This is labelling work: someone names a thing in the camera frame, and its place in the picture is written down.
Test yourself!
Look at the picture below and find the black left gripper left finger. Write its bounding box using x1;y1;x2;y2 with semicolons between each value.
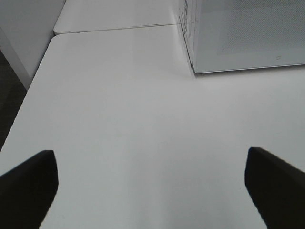
0;150;59;229

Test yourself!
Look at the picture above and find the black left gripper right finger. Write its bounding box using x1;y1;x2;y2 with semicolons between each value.
244;147;305;229

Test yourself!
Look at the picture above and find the white microwave door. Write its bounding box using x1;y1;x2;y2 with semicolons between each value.
193;0;305;73

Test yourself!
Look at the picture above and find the white microwave oven body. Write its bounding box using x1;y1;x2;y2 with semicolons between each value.
179;0;202;72

